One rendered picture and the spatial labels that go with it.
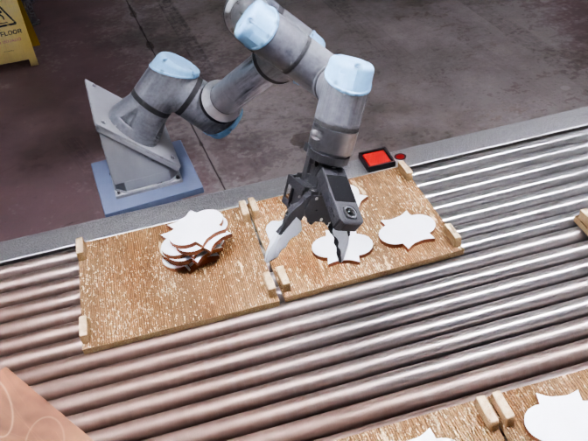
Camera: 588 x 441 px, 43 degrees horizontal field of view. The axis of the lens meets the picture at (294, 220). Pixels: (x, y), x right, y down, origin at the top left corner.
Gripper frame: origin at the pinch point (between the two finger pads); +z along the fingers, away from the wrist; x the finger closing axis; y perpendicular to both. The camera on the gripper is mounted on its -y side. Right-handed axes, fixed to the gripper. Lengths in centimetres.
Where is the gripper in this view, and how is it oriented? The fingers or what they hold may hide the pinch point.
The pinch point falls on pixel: (305, 265)
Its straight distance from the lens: 127.2
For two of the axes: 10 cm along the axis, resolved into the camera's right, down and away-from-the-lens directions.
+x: -8.6, -0.3, -5.0
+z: -2.3, 9.1, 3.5
